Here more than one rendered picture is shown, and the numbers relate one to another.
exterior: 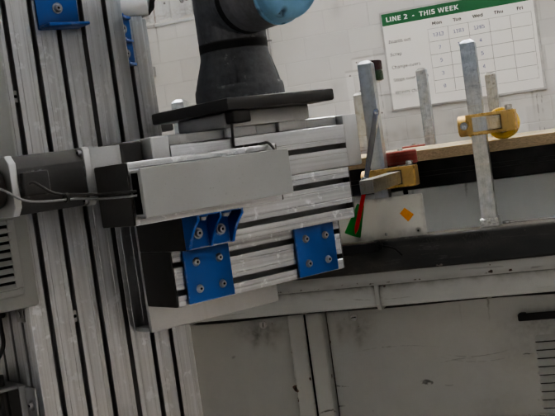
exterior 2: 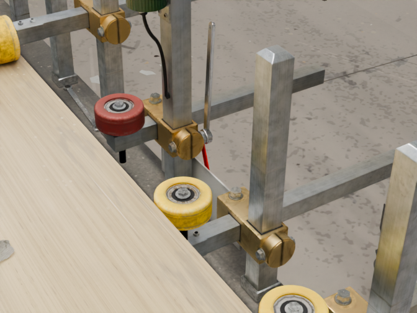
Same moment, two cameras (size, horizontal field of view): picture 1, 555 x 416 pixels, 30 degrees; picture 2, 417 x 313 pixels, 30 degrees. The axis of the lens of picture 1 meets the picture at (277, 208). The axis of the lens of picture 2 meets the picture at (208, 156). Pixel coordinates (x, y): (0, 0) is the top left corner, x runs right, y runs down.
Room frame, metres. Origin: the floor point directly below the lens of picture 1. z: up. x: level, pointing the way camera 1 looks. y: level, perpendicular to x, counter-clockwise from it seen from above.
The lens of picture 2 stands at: (3.34, 0.46, 1.56)
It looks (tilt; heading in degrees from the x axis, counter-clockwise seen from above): 35 degrees down; 219
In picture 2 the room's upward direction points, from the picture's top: 1 degrees clockwise
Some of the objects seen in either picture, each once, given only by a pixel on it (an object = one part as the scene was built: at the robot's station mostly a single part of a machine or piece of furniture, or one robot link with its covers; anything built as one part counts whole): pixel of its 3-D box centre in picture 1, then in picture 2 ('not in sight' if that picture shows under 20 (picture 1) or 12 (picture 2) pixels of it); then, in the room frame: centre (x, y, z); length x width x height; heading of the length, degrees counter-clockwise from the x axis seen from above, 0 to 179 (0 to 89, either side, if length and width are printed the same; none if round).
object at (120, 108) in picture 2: (402, 171); (120, 132); (2.61, -0.33, 0.85); 0.08 x 0.08 x 0.11
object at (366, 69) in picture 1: (377, 158); (177, 107); (2.54, -0.26, 0.90); 0.04 x 0.04 x 0.48; 72
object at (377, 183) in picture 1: (387, 181); (222, 105); (2.42, -0.26, 0.84); 0.43 x 0.03 x 0.04; 162
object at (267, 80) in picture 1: (236, 72); not in sight; (1.76, 0.04, 1.09); 0.15 x 0.15 x 0.10
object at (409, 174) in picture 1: (390, 177); (169, 128); (2.53, -0.28, 0.85); 0.14 x 0.06 x 0.05; 72
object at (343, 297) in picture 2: not in sight; (343, 295); (2.67, 0.14, 0.84); 0.02 x 0.02 x 0.01
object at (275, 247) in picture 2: not in sight; (254, 227); (2.61, -0.05, 0.81); 0.14 x 0.06 x 0.05; 72
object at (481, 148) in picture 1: (480, 140); (108, 41); (2.46, -0.50, 0.91); 0.04 x 0.04 x 0.48; 72
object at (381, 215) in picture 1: (372, 219); (199, 184); (2.53, -0.22, 0.75); 0.26 x 0.01 x 0.10; 72
